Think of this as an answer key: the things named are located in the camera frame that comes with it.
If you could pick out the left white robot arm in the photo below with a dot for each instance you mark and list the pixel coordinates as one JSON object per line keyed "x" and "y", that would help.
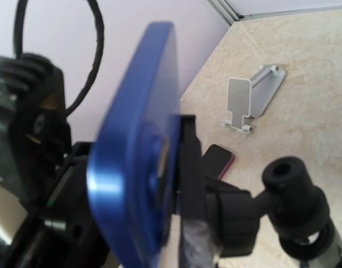
{"x": 44, "y": 172}

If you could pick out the silver folding phone stand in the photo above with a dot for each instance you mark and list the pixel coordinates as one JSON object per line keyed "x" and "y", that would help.
{"x": 248, "y": 99}

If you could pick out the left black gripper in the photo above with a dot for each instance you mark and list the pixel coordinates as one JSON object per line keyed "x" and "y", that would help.
{"x": 64, "y": 233}

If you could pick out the left aluminium frame post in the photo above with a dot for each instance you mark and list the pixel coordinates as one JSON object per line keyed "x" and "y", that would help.
{"x": 225, "y": 11}

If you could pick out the black phone red case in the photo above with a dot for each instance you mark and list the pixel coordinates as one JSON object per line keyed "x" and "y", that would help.
{"x": 216, "y": 161}

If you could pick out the blue phone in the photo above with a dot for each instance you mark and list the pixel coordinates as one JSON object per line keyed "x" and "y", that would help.
{"x": 131, "y": 165}

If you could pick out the black tall phone stand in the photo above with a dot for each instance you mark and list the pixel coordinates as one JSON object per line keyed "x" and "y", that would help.
{"x": 221, "y": 220}

